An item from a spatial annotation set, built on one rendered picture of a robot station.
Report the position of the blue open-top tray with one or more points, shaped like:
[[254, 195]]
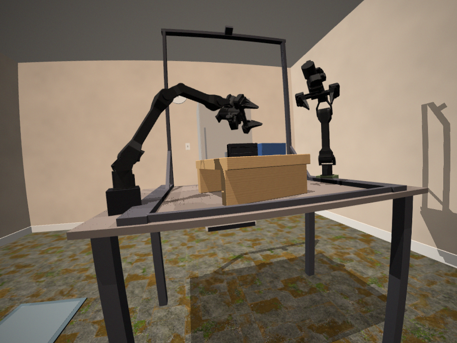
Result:
[[265, 149]]

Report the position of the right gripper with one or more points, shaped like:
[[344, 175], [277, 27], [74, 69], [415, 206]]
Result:
[[244, 103]]

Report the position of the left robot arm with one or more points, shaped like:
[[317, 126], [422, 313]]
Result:
[[315, 77]]

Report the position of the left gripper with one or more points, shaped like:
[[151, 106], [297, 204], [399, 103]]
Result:
[[316, 93]]

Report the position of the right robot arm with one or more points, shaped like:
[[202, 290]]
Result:
[[122, 177]]

